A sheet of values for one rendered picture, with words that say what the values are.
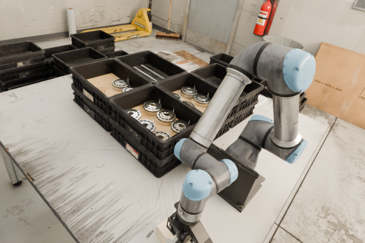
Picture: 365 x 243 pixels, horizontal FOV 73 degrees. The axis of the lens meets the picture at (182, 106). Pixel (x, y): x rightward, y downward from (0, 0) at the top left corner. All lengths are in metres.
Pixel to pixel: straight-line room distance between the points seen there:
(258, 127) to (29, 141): 1.09
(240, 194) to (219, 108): 0.44
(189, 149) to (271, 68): 0.36
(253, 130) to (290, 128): 0.21
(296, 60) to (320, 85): 3.10
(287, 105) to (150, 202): 0.66
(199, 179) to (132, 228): 0.44
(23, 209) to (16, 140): 0.72
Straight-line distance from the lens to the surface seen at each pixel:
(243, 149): 1.11
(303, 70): 0.78
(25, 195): 2.12
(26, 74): 2.69
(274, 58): 0.78
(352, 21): 3.90
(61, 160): 1.29
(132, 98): 1.33
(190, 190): 0.68
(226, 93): 0.82
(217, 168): 0.76
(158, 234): 1.01
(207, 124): 0.81
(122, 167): 1.23
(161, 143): 1.02
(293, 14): 4.04
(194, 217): 0.77
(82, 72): 1.60
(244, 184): 1.07
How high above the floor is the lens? 1.61
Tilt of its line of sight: 33 degrees down
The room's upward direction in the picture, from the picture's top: 10 degrees clockwise
